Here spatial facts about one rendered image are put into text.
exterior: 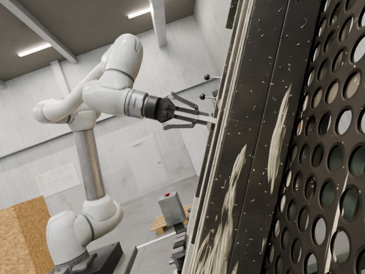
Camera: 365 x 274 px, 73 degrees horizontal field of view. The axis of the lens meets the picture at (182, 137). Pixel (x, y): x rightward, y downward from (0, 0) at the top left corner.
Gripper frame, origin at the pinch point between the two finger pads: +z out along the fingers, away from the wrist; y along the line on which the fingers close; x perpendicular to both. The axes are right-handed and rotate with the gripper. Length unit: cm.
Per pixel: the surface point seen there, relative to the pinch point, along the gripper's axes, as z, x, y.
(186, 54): -144, 958, 341
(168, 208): -12, 79, -53
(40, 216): -141, 158, -114
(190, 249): 1.7, -35.3, -26.2
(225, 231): 4, -52, -16
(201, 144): 1, 895, -17
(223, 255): 4, -52, -19
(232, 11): 0, 68, 72
